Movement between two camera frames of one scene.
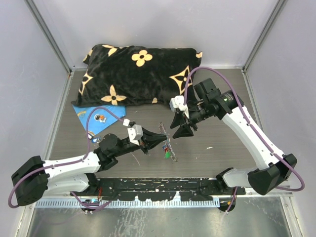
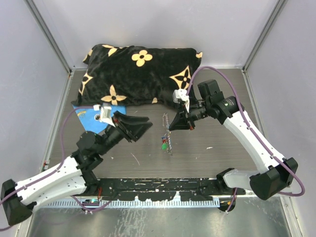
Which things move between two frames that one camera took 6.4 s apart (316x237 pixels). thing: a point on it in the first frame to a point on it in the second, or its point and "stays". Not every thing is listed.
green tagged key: [167, 155] to [164, 146]
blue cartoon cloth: [99, 118] stays
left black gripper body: [142, 146] to [123, 129]
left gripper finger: [150, 139] to [137, 129]
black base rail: [159, 189] stays
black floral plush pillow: [115, 75] stays
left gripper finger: [149, 136] to [123, 118]
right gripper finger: [184, 130] to [180, 122]
